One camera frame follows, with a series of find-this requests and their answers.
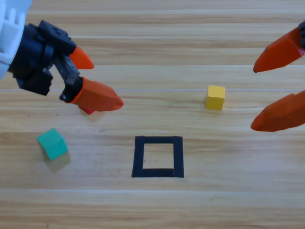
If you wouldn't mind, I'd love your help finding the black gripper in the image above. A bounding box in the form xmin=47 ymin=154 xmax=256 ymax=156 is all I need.
xmin=8 ymin=20 xmax=124 ymax=112
xmin=253 ymin=20 xmax=305 ymax=73

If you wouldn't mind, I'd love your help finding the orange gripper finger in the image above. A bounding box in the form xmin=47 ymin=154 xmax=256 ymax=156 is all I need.
xmin=250 ymin=90 xmax=305 ymax=132

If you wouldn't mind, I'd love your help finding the yellow wooden cube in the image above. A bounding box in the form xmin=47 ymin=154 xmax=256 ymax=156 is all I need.
xmin=205 ymin=85 xmax=226 ymax=111

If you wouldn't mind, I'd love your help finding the green wooden cube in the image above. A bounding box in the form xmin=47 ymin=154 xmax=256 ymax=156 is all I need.
xmin=36 ymin=128 xmax=69 ymax=161

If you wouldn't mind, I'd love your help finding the black tape square outline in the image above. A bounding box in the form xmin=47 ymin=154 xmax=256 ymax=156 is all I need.
xmin=131 ymin=135 xmax=184 ymax=179

